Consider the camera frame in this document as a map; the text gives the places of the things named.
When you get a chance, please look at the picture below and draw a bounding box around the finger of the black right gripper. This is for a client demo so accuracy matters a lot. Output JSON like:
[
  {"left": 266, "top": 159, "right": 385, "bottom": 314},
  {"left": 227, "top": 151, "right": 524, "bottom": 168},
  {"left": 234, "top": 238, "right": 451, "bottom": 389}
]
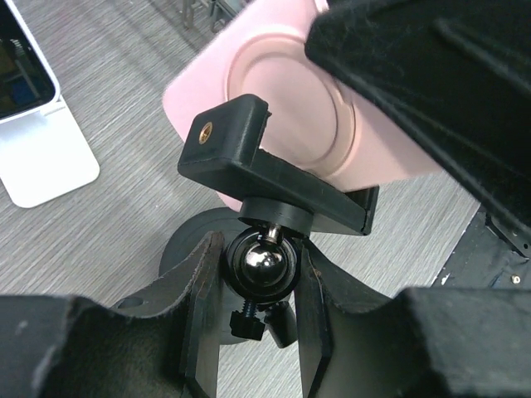
[{"left": 305, "top": 1, "right": 530, "bottom": 236}]

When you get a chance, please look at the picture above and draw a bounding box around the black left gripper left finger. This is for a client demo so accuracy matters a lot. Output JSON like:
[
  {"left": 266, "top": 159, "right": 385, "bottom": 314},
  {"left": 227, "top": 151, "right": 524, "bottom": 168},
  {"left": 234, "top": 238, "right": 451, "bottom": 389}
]
[{"left": 1, "top": 232, "right": 224, "bottom": 397}]

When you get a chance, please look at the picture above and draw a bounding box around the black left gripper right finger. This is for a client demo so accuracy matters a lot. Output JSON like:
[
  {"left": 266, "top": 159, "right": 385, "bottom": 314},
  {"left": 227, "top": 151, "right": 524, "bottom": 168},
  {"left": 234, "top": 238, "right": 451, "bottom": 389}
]
[{"left": 295, "top": 242, "right": 530, "bottom": 397}]

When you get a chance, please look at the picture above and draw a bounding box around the phone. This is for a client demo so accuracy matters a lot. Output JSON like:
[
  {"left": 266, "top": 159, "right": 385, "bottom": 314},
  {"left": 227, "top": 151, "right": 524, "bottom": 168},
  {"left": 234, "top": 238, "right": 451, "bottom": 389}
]
[
  {"left": 163, "top": 1, "right": 439, "bottom": 192},
  {"left": 1, "top": 1, "right": 61, "bottom": 124}
]

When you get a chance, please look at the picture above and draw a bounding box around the short black phone stand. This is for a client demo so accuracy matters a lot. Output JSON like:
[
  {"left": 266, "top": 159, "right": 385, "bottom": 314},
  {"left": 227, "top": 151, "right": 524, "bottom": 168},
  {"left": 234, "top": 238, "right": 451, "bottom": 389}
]
[{"left": 159, "top": 95, "right": 379, "bottom": 348}]

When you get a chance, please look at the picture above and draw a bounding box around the white folding phone stand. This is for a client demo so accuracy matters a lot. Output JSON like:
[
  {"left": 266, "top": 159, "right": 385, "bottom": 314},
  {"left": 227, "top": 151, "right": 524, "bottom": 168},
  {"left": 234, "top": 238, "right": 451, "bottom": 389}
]
[{"left": 1, "top": 98, "right": 100, "bottom": 208}]

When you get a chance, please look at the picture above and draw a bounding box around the phone in white case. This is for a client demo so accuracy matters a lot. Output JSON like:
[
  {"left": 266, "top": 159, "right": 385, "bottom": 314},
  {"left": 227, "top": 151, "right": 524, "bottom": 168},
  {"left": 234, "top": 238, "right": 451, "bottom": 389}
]
[{"left": 1, "top": 1, "right": 61, "bottom": 124}]

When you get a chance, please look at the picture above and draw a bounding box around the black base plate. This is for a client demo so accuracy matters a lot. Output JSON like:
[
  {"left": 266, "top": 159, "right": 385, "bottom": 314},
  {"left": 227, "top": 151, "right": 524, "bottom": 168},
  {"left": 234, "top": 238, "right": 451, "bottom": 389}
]
[{"left": 432, "top": 208, "right": 530, "bottom": 290}]

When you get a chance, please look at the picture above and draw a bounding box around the grey wire dish rack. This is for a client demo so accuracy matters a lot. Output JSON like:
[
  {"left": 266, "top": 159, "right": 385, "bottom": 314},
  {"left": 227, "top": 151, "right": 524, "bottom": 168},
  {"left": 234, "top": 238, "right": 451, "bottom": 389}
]
[{"left": 180, "top": 0, "right": 250, "bottom": 33}]

